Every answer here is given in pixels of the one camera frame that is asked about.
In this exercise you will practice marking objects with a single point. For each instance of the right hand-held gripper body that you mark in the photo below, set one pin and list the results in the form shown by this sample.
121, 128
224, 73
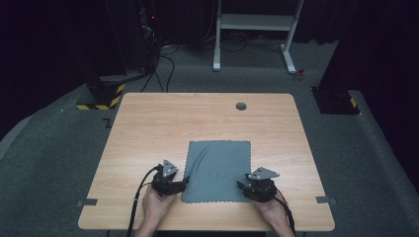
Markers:
262, 187

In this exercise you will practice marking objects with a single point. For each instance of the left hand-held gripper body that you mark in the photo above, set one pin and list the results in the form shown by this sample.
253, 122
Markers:
166, 184

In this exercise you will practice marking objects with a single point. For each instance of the grey cloth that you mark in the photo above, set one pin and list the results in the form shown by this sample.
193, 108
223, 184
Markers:
215, 168

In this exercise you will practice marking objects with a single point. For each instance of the person's left hand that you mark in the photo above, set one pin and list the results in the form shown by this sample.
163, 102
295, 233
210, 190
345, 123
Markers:
157, 209

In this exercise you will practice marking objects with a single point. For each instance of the person's right hand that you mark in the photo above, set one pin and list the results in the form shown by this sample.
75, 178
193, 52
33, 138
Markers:
273, 214

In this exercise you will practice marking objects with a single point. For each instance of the grey tape piece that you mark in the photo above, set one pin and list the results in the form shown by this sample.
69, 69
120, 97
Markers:
87, 202
326, 200

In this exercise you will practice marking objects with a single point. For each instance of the grey round table grommet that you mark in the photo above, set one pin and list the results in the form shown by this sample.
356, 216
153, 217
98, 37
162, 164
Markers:
241, 106

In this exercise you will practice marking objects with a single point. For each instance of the black yellow striped stand base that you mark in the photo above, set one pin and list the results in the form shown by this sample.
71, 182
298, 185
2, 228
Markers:
105, 95

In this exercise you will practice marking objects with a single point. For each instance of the dark equipment rack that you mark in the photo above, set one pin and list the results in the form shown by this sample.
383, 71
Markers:
150, 33

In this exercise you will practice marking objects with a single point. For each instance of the white metal stand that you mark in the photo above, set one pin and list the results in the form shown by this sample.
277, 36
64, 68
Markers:
253, 22

